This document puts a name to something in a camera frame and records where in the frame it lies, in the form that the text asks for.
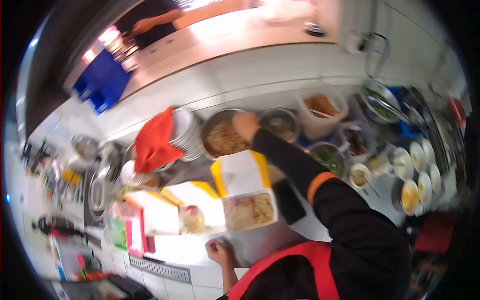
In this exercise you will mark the person's left hand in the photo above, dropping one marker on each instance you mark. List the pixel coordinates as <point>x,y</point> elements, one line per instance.
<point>220,254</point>

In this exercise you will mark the person's right hand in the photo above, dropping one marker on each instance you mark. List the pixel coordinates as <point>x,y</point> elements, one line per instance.
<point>246,126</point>

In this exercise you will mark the person's right fingers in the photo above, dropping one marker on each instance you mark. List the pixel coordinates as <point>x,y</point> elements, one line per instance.
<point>238,118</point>

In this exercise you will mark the person's left fingers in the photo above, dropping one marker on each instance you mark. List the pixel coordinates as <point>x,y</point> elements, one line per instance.
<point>211,245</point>

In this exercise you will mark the metal bowl of fried rice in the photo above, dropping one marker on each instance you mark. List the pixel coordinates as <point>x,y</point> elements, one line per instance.
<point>222,139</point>

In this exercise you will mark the yellow takeaway box with food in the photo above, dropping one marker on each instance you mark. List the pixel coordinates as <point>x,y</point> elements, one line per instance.
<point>195,210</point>

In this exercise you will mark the small metal bowl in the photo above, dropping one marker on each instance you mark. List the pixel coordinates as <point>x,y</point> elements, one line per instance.
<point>280,125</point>

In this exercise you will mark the stack of white plates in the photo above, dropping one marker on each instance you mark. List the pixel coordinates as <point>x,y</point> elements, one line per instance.
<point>187,134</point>

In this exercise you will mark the orange-edged white takeaway box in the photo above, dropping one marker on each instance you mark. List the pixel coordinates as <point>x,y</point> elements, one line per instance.
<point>157,213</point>

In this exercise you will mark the yellow takeaway box with rice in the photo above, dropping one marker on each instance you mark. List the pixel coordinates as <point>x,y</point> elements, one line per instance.
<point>245,187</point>

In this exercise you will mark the pink packet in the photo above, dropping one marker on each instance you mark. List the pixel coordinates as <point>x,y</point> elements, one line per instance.
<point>135,234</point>

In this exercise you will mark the white plastic tub of food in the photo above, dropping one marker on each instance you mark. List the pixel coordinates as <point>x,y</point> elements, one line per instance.
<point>321,112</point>

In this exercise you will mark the red cloth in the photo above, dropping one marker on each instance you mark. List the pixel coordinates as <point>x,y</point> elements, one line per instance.
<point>154,144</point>

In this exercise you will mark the black flat phone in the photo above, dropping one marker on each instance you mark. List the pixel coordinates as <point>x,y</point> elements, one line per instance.
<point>288,202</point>

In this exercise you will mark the green packet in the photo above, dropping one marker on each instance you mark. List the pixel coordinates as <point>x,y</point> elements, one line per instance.
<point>118,232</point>

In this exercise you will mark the metal bowl of chopped greens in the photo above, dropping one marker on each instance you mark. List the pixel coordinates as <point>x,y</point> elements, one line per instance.
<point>329,158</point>

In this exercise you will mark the bowl of dark food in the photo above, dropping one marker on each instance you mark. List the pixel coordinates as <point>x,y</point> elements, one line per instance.
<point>356,141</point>

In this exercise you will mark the small white sauce bowl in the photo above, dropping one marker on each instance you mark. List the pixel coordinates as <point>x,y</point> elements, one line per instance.
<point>360,176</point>

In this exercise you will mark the metal pan of green vegetables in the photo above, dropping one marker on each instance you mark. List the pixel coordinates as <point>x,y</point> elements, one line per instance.
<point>379,102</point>

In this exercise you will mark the blue crate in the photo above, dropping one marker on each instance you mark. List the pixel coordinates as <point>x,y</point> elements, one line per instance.
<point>101,80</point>

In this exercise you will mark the person's body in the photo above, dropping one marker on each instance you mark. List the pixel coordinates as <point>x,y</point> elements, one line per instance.
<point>356,243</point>

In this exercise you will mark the metal spoon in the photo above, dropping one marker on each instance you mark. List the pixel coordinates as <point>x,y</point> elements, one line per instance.
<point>372,187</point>

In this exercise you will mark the metal pot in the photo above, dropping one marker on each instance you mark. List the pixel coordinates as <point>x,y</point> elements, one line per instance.
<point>85,146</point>

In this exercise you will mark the group of white sauce bowls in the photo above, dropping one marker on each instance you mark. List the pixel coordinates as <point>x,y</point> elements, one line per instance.
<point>416,174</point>

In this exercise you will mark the red crate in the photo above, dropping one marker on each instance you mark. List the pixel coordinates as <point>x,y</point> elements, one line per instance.
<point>437,232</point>

